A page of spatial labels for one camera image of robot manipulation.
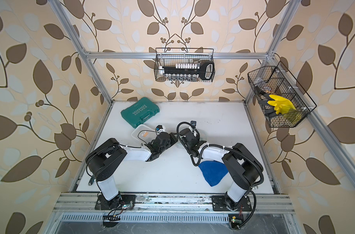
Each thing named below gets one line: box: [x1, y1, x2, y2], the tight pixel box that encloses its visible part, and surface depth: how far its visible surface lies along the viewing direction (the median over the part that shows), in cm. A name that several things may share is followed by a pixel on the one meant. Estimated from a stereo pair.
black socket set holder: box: [158, 60, 215, 81], surface depth 86 cm
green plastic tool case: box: [120, 96, 160, 129], surface depth 111 cm
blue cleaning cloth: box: [197, 159, 229, 187], surface depth 85 cm
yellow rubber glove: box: [267, 94, 297, 115], surface depth 68 cm
